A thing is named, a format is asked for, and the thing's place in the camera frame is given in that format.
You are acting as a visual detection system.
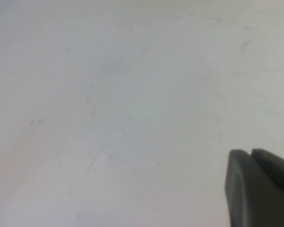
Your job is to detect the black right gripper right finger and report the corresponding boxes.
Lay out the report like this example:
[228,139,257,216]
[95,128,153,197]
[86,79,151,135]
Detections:
[251,148,284,196]

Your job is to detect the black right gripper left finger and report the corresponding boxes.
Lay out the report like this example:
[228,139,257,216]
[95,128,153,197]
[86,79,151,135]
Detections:
[224,149,284,227]

